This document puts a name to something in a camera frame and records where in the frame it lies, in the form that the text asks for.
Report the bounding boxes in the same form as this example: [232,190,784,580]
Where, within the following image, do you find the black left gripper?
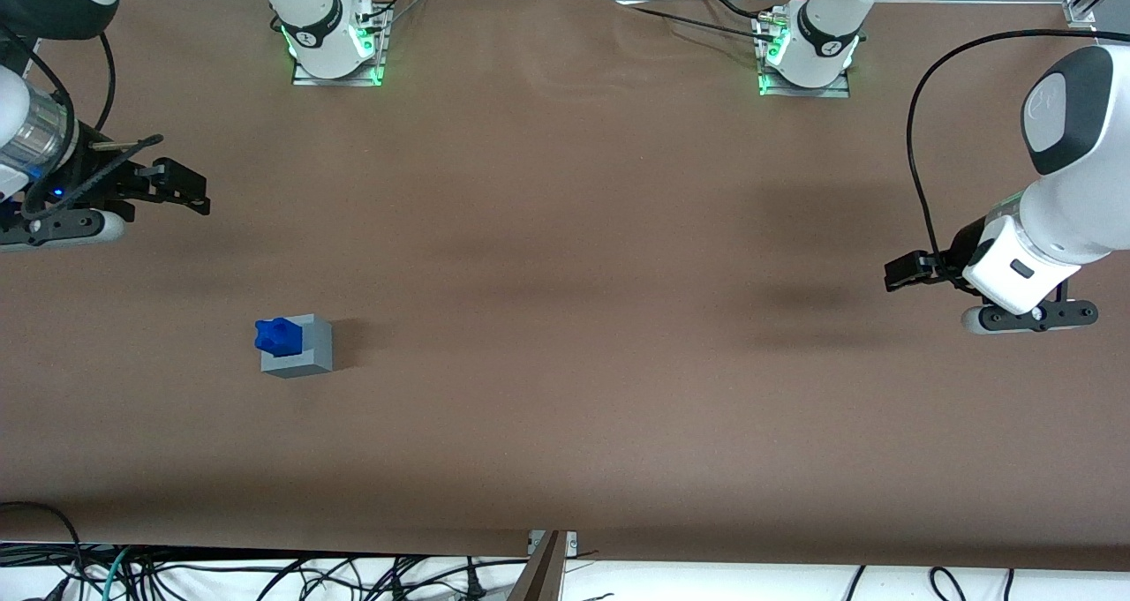
[885,215,1008,296]

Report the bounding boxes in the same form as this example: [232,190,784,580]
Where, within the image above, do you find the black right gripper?
[22,133,212,224]

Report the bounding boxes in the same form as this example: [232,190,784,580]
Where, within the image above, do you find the blue plastic part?
[254,317,305,358]

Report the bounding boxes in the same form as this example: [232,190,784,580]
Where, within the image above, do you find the gray cube base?
[260,312,335,377]

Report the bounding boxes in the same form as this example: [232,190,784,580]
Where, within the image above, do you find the brown paper table cover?
[0,0,1130,572]

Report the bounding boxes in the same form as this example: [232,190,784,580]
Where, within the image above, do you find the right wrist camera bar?
[0,208,127,252]

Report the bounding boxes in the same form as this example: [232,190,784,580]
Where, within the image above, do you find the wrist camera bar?
[0,208,127,252]
[961,299,1101,336]

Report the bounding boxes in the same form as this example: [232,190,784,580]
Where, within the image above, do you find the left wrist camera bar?
[961,299,1101,336]

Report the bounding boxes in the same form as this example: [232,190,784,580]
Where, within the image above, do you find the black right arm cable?
[0,23,118,222]

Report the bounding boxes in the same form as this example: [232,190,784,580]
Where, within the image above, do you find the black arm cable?
[0,23,118,222]
[906,29,1130,272]

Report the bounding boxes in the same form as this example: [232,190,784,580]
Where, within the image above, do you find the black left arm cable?
[906,29,1130,272]

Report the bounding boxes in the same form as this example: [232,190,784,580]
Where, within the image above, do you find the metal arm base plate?
[757,14,854,100]
[291,5,390,88]

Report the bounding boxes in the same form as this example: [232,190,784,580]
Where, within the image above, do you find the black cable across table edge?
[605,0,782,41]

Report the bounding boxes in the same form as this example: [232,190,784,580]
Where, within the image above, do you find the black looped floor cable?
[0,500,87,601]

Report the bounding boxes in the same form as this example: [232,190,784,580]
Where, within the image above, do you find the teal floor cable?
[100,545,135,601]

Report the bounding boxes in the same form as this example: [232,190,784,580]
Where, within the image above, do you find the metal post with bracket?
[508,529,580,601]

